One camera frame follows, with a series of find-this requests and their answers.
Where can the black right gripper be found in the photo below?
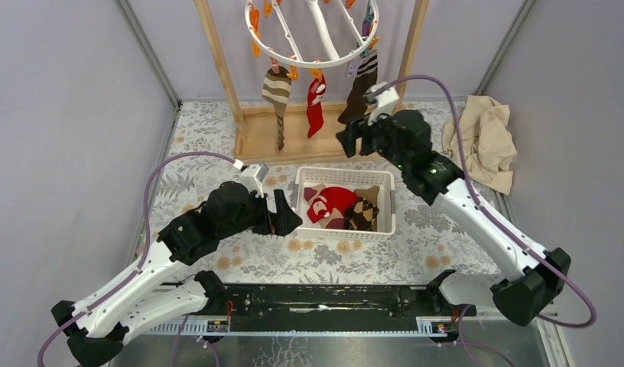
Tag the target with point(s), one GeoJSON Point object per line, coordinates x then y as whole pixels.
{"type": "Point", "coordinates": [348, 137]}

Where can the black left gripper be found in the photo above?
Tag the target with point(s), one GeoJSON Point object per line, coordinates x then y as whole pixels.
{"type": "Point", "coordinates": [285, 219]}

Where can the beige maroon toe sock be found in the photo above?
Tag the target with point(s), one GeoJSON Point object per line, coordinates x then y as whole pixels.
{"type": "Point", "coordinates": [312, 195]}

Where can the red santa bear sock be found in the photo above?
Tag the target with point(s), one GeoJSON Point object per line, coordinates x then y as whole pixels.
{"type": "Point", "coordinates": [332, 200]}

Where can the brown argyle sock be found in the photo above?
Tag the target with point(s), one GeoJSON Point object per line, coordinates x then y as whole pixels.
{"type": "Point", "coordinates": [362, 216]}

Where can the tan brown sock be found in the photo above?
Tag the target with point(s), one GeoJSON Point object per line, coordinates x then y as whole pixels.
{"type": "Point", "coordinates": [371, 194]}

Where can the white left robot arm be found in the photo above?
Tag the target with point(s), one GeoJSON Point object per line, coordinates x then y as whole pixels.
{"type": "Point", "coordinates": [99, 326]}

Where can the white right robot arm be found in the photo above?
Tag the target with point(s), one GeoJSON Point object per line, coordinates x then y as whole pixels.
{"type": "Point", "coordinates": [529, 272]}

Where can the white round clip hanger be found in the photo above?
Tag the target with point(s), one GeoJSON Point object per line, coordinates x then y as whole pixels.
{"type": "Point", "coordinates": [328, 31]}

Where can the wooden hanger stand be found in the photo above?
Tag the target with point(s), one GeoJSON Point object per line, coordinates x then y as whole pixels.
{"type": "Point", "coordinates": [242, 76]}

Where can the white plastic basket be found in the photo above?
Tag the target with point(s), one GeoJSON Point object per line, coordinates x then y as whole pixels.
{"type": "Point", "coordinates": [323, 196]}

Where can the small red sock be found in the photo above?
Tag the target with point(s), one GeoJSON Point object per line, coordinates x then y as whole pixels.
{"type": "Point", "coordinates": [314, 110]}

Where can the dark brown sock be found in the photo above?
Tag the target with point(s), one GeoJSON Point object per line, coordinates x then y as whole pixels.
{"type": "Point", "coordinates": [366, 77]}

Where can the orange clothes peg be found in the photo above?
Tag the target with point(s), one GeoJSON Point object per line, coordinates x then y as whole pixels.
{"type": "Point", "coordinates": [316, 72]}
{"type": "Point", "coordinates": [292, 74]}
{"type": "Point", "coordinates": [254, 15]}

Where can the brown beige striped sock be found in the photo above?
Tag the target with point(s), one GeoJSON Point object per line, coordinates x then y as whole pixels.
{"type": "Point", "coordinates": [277, 90]}

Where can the floral patterned table mat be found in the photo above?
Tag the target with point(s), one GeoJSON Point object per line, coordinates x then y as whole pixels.
{"type": "Point", "coordinates": [424, 243]}

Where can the beige crumpled cloth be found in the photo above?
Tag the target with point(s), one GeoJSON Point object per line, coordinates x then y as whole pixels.
{"type": "Point", "coordinates": [487, 148]}

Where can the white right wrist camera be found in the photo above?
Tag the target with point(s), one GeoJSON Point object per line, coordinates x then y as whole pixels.
{"type": "Point", "coordinates": [384, 97]}

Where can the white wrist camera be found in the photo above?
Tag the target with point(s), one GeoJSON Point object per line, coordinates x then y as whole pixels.
{"type": "Point", "coordinates": [384, 97]}
{"type": "Point", "coordinates": [251, 176]}

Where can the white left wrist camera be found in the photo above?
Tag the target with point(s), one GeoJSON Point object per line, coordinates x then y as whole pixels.
{"type": "Point", "coordinates": [251, 176]}

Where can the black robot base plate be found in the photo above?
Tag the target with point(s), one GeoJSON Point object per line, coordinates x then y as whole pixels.
{"type": "Point", "coordinates": [363, 302]}

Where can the grey cable duct rail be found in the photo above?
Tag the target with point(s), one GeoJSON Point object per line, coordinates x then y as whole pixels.
{"type": "Point", "coordinates": [399, 326]}

